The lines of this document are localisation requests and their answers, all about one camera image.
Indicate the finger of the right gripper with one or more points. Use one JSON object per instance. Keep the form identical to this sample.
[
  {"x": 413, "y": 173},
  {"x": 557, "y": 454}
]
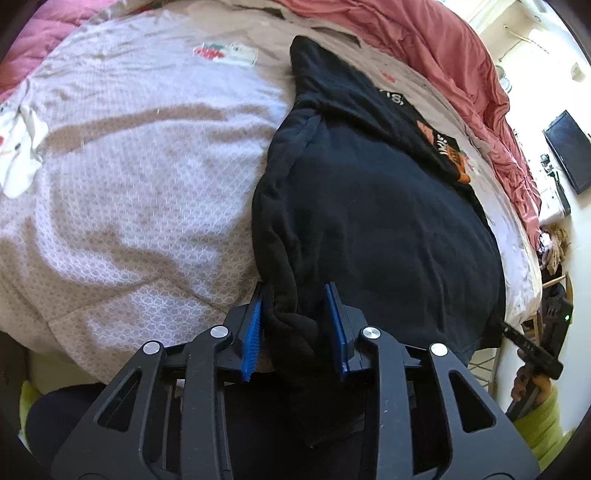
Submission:
[{"x": 533, "y": 352}]

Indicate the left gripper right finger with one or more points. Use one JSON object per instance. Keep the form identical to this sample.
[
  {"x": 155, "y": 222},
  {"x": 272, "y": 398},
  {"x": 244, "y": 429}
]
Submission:
[{"x": 428, "y": 417}]

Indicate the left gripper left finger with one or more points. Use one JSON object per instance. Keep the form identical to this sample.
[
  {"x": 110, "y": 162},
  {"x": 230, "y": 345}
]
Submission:
[{"x": 162, "y": 416}]

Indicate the black sweatshirt orange cuffs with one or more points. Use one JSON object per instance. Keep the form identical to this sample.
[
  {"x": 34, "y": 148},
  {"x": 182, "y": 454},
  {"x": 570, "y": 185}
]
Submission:
[{"x": 361, "y": 192}]

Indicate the black monitor screen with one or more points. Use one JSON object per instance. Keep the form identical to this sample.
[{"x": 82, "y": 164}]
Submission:
[{"x": 571, "y": 147}]

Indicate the beige strawberry bear bedsheet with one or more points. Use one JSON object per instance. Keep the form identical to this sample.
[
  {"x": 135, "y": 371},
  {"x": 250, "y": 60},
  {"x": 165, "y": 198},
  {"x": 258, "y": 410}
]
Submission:
[{"x": 128, "y": 163}]

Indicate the salmon red duvet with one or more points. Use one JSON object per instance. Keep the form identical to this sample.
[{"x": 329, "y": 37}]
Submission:
[{"x": 441, "y": 46}]

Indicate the pink quilted blanket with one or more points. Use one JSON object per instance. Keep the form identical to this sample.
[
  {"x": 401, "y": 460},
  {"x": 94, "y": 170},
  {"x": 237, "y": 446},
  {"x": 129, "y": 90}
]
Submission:
[{"x": 53, "y": 21}]

